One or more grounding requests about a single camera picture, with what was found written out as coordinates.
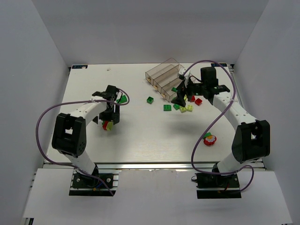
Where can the red lego brick upper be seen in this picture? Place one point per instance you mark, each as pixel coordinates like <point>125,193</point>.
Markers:
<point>192,98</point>

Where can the green flat lego brick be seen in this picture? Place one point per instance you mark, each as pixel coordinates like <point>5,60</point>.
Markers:
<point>167,108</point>

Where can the red lego brick right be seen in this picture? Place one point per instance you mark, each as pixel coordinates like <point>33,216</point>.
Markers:
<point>198,101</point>

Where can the green brick by flower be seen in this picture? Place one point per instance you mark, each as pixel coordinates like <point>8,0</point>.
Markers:
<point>206,135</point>

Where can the clear three-compartment organizer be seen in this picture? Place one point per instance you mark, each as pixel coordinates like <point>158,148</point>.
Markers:
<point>164,77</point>

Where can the green lego brick middle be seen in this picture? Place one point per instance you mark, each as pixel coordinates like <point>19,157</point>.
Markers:
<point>176,106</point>

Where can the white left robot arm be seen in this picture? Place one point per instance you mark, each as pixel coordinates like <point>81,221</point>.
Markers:
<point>70,136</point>

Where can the green square lego brick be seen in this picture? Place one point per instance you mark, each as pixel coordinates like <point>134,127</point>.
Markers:
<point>150,100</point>

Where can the lime lego brick lower right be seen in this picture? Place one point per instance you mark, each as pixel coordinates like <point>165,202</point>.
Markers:
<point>189,108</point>

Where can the red flower toy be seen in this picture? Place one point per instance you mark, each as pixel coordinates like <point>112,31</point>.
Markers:
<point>210,140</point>

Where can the red yellow green lego stack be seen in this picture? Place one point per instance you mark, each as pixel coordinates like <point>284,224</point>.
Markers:
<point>107,125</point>

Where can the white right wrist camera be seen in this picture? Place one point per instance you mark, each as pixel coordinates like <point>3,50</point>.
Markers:
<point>184,75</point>

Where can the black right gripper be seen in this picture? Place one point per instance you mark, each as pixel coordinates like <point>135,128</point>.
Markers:
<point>185,88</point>

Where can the green stepped lego brick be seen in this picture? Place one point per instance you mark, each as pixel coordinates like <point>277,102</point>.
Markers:
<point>122,99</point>

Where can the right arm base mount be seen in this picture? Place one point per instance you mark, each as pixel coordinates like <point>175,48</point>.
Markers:
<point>210,186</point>

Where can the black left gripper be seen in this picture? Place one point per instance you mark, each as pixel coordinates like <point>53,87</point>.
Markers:
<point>110,116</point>

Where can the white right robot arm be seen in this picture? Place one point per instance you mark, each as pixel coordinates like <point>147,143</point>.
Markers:
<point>252,136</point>

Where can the red lego brick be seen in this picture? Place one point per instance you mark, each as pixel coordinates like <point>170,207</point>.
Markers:
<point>198,101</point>
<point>192,98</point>

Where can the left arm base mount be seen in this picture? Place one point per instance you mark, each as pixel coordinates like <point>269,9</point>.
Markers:
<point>82,185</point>

